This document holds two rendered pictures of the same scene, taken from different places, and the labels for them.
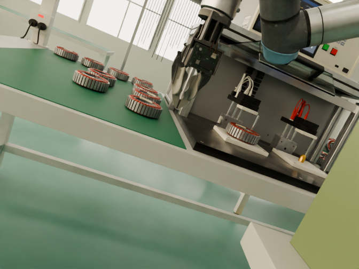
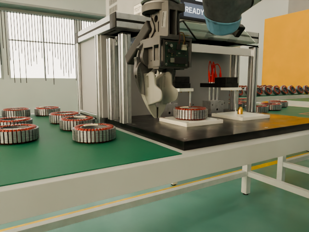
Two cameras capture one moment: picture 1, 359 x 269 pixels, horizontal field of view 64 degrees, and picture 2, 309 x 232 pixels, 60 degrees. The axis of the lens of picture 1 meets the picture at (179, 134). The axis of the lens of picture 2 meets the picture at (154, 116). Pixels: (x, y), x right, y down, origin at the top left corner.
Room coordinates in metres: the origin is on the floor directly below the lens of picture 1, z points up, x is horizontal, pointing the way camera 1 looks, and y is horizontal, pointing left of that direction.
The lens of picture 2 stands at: (0.14, 0.21, 0.90)
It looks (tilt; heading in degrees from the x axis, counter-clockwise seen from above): 7 degrees down; 341
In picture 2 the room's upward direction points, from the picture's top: straight up
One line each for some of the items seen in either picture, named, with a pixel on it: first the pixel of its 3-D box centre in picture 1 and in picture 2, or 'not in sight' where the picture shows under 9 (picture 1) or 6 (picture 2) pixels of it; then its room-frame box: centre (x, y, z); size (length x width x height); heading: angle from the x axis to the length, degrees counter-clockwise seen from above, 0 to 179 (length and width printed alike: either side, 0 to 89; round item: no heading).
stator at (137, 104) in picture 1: (143, 106); (94, 132); (0.86, 0.13, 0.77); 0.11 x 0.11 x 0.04
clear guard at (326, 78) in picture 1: (275, 66); (191, 40); (0.94, -0.19, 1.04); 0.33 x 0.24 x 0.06; 13
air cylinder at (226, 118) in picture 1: (229, 123); (165, 109); (1.08, -0.16, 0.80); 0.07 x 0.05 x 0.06; 103
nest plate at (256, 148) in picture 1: (239, 140); (190, 120); (0.94, -0.19, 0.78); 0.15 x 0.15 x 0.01; 13
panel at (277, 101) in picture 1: (259, 100); (174, 78); (1.21, -0.25, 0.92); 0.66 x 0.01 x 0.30; 103
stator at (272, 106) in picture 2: not in sight; (270, 106); (1.32, -0.87, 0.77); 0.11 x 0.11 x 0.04
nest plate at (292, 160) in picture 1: (299, 163); (240, 115); (0.99, -0.43, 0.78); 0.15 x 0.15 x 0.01; 13
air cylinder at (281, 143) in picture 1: (283, 144); (213, 107); (1.13, -0.39, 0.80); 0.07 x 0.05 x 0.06; 103
